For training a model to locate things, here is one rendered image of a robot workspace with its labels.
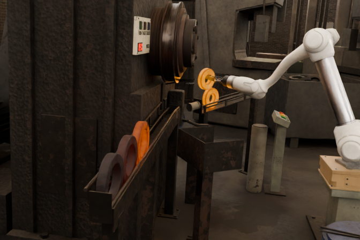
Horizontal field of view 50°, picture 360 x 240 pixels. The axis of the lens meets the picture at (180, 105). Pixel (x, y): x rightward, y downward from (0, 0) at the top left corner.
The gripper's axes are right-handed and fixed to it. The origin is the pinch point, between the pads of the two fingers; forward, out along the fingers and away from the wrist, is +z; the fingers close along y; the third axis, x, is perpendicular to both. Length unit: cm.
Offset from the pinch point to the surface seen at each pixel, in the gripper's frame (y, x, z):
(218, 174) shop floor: 38, -88, 8
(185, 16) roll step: -53, 40, -23
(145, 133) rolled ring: -104, -12, -54
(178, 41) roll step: -62, 27, -28
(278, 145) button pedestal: 43, -48, -41
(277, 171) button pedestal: 43, -68, -43
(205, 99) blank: -1.7, -16.4, -2.1
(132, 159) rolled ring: -120, -17, -64
